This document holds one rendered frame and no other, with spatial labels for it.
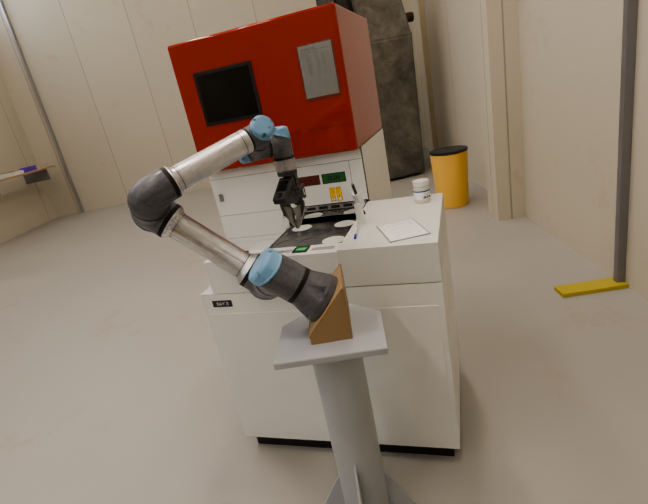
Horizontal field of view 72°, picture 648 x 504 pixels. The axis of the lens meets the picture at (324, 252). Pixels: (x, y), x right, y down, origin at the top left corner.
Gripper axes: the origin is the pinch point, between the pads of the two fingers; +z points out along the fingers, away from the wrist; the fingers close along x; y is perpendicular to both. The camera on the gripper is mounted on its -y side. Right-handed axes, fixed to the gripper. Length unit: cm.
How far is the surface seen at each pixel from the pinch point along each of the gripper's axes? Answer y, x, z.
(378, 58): 521, 29, -69
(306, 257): -4.8, -2.9, 10.9
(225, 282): -4.0, 33.2, 18.8
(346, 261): -5.2, -17.5, 13.6
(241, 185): 59, 48, -7
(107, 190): 650, 663, 70
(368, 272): -5.4, -24.7, 18.4
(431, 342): -6, -44, 48
